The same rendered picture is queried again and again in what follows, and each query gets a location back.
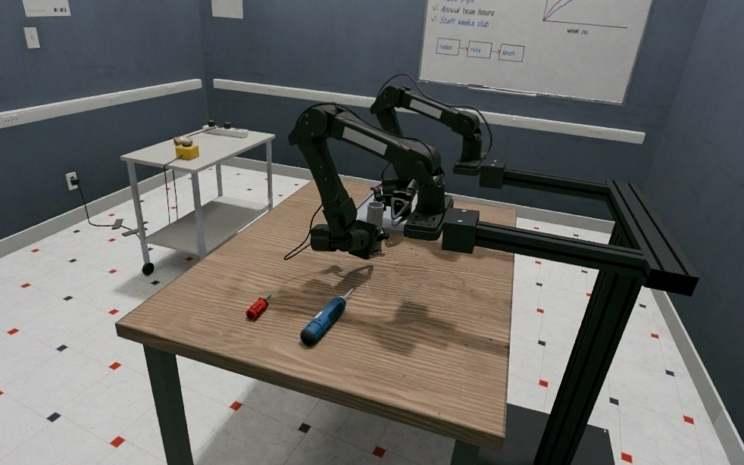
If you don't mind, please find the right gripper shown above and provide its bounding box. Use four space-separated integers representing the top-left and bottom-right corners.
383 187 414 226

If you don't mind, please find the red stubby screwdriver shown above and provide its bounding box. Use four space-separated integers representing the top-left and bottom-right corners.
246 295 271 320

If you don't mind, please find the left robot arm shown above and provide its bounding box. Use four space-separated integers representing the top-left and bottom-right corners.
288 105 445 252

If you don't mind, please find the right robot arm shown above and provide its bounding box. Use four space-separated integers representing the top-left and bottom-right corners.
370 84 485 211

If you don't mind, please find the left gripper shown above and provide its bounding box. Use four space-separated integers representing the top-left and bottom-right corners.
349 220 380 260

